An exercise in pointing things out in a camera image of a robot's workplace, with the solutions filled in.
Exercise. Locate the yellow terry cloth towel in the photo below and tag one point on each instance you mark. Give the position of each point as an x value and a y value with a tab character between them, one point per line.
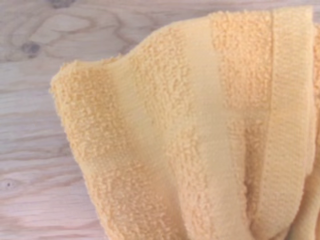
190	130

